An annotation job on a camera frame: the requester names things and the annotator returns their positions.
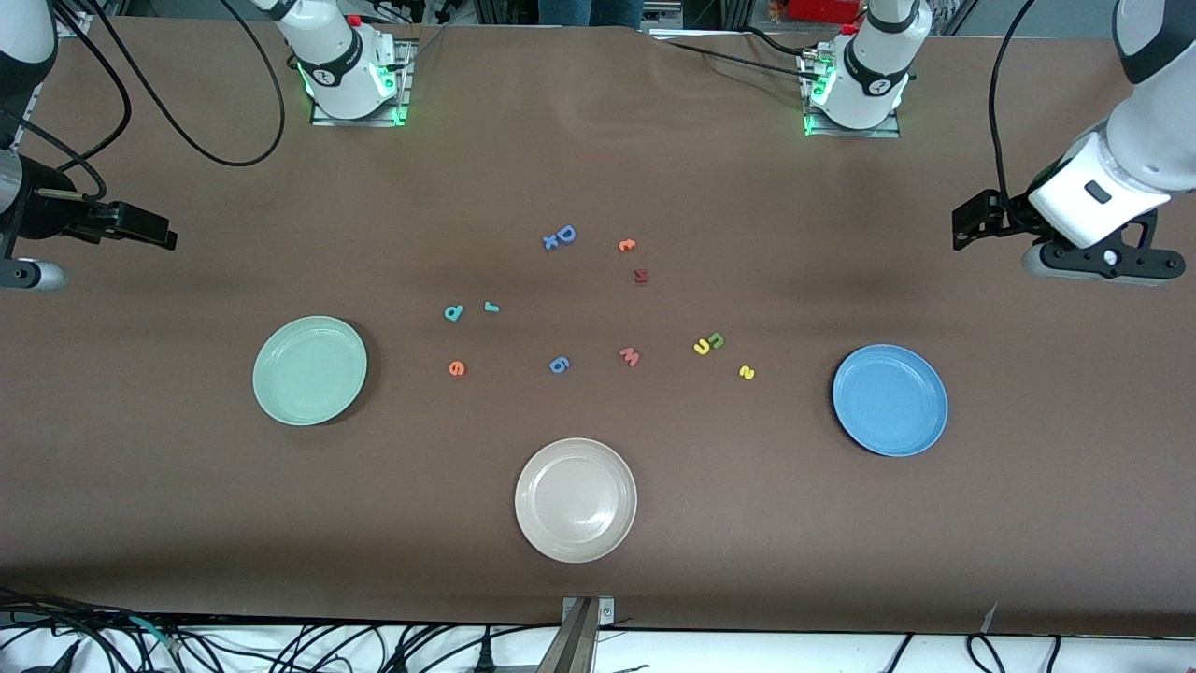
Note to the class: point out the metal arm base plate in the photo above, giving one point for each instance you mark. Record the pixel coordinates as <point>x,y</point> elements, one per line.
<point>850,134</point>
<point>405,65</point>

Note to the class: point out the brown table cover sheet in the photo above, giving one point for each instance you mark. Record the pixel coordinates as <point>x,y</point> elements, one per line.
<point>598,140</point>

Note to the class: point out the blue foam number 6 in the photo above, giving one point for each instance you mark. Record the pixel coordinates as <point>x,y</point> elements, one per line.
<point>553,365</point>

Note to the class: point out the grey metal bar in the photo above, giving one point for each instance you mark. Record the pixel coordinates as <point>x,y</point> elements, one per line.
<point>570,650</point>

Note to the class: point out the person legs in jeans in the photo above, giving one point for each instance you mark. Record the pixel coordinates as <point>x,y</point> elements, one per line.
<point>589,11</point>

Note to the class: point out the mint green plate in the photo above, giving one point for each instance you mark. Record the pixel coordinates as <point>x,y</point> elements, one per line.
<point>310,371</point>

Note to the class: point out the red box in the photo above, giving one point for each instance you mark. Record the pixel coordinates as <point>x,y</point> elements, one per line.
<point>822,9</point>

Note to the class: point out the blue foam letter D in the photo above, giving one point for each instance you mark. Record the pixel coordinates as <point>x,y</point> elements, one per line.
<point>572,236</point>

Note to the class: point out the beige plate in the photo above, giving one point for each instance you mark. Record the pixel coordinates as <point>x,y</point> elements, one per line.
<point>576,500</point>

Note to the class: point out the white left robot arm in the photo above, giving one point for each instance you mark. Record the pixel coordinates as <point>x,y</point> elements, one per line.
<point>874,56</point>

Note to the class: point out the pink foam letter w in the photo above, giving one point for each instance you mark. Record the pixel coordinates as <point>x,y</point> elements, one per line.
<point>630,358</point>

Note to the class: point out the metal clamp plate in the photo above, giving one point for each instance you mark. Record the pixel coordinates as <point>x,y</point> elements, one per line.
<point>603,609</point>

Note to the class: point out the blue plate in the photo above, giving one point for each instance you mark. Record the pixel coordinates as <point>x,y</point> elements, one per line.
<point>889,400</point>

